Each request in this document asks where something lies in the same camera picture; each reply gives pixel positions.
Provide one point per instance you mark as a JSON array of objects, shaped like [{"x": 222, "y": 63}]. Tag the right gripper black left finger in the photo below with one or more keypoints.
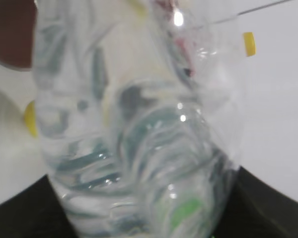
[{"x": 34, "y": 213}]

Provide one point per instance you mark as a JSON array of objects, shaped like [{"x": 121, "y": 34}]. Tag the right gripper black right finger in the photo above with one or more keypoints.
[{"x": 255, "y": 210}]

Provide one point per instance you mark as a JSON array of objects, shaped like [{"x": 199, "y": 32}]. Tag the clear plastic juice bottle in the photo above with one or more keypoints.
[{"x": 139, "y": 113}]

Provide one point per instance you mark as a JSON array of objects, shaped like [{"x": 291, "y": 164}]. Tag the yellow mug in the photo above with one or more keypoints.
[{"x": 30, "y": 119}]

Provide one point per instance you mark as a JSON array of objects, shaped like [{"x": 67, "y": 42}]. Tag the red mug white inside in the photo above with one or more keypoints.
[{"x": 17, "y": 20}]

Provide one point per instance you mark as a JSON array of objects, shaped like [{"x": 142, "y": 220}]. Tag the yellow bottle cap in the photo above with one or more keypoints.
[{"x": 249, "y": 41}]

